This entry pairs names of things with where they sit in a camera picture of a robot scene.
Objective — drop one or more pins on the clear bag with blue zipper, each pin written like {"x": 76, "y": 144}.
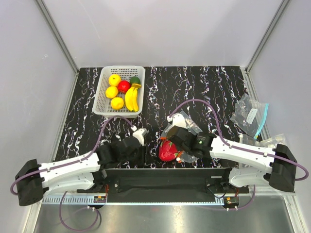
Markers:
{"x": 250, "y": 115}

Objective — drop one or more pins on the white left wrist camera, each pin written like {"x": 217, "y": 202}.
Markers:
{"x": 140, "y": 135}

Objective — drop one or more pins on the small yellow fruit middle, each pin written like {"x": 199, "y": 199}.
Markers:
{"x": 117, "y": 103}

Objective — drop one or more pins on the black marble pattern mat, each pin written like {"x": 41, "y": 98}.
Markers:
{"x": 207, "y": 94}

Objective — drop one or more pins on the white slotted cable duct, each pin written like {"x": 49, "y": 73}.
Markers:
{"x": 75, "y": 200}

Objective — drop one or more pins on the yellow banana bunch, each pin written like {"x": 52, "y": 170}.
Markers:
{"x": 131, "y": 98}

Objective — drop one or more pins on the yellow orange fruit top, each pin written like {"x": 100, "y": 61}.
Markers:
{"x": 114, "y": 80}

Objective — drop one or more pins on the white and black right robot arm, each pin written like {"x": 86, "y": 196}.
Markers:
{"x": 275, "y": 167}

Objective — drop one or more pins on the clear bag of round items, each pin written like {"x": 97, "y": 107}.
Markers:
{"x": 268, "y": 143}

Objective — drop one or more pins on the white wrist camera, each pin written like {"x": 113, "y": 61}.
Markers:
{"x": 140, "y": 135}
{"x": 178, "y": 120}

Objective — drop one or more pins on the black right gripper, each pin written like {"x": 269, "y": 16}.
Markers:
{"x": 185, "y": 129}

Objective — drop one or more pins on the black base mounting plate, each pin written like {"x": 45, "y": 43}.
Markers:
{"x": 167, "y": 185}

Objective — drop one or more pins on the white plastic perforated basket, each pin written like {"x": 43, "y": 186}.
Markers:
{"x": 102, "y": 104}

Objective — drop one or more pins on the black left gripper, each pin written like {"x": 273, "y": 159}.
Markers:
{"x": 141, "y": 161}

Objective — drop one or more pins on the green avocado fruit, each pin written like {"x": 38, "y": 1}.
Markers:
{"x": 135, "y": 80}

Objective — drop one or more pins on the red apple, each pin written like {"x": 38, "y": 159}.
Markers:
{"x": 124, "y": 86}

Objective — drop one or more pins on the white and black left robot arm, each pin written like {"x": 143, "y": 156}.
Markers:
{"x": 85, "y": 173}

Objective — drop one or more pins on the clear bag with orange zipper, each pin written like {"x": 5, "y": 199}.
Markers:
{"x": 191, "y": 127}

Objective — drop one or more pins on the pink dragon fruit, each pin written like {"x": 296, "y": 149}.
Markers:
{"x": 168, "y": 151}

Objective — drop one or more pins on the yellow lemon fruit lower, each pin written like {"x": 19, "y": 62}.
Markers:
{"x": 111, "y": 92}

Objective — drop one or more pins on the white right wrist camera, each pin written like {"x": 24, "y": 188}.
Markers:
{"x": 178, "y": 120}

